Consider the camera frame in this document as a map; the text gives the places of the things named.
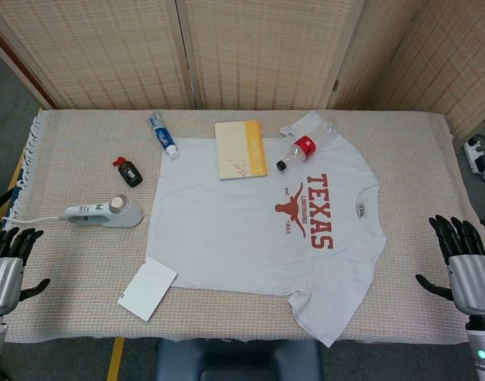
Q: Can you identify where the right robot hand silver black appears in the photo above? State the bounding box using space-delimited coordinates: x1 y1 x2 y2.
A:
414 214 485 317

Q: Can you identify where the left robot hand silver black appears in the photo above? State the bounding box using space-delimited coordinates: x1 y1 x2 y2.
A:
0 226 52 317

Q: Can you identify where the white handheld iron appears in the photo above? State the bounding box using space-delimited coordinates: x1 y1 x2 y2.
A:
64 194 147 229

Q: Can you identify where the white Texas print T-shirt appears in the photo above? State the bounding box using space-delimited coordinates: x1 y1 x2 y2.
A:
145 110 388 349

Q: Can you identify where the white power strip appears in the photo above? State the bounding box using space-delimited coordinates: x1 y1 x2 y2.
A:
464 134 485 175

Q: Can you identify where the white rectangular card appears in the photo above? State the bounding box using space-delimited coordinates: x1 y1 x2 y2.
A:
117 256 179 321

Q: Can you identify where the beige woven tablecloth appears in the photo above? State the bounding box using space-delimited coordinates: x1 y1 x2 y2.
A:
0 107 485 345

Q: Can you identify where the small black bottle red cap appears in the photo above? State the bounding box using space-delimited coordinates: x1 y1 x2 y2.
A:
112 156 144 188

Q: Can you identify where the blue white toothpaste tube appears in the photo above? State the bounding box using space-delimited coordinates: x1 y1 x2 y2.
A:
148 111 181 160

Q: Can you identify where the clear bottle red label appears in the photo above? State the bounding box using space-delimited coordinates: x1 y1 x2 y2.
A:
276 121 338 172

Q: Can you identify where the blue padded seat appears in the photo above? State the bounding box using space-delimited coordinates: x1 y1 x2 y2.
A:
154 339 325 381

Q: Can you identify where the cream yellow book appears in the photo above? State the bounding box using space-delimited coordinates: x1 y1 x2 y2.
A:
214 120 269 183

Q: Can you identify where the beige folding screen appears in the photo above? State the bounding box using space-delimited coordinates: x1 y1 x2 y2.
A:
0 0 485 138

